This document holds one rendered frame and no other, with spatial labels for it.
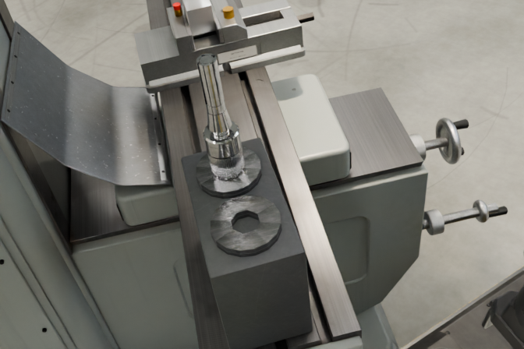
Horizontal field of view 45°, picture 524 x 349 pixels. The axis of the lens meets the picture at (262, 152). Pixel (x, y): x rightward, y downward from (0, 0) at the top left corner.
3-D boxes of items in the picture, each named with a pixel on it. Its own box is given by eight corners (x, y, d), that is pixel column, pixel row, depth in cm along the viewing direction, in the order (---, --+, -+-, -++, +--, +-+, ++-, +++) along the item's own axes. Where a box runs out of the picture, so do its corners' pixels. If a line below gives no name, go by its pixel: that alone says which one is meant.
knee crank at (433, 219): (499, 203, 159) (503, 188, 155) (511, 221, 155) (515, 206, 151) (416, 223, 158) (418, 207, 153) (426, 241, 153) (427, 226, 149)
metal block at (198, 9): (210, 15, 136) (206, -9, 132) (216, 30, 132) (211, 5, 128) (186, 21, 135) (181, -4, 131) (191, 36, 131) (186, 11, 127)
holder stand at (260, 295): (273, 217, 105) (260, 128, 91) (313, 331, 90) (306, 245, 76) (202, 237, 104) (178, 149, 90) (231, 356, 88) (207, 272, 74)
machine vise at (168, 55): (287, 20, 147) (283, -23, 139) (306, 55, 136) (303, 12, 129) (139, 55, 143) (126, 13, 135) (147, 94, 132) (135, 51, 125)
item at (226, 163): (224, 185, 84) (217, 153, 80) (204, 167, 87) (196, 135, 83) (252, 168, 86) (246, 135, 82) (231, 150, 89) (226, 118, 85)
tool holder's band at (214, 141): (217, 153, 80) (216, 148, 79) (196, 135, 83) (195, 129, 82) (246, 135, 82) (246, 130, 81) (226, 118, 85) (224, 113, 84)
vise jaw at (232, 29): (235, 8, 140) (232, -8, 137) (248, 38, 131) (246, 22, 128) (208, 15, 139) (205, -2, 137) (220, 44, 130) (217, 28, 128)
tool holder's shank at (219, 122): (217, 142, 80) (202, 71, 72) (203, 130, 82) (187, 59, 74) (238, 130, 81) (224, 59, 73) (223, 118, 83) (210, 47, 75)
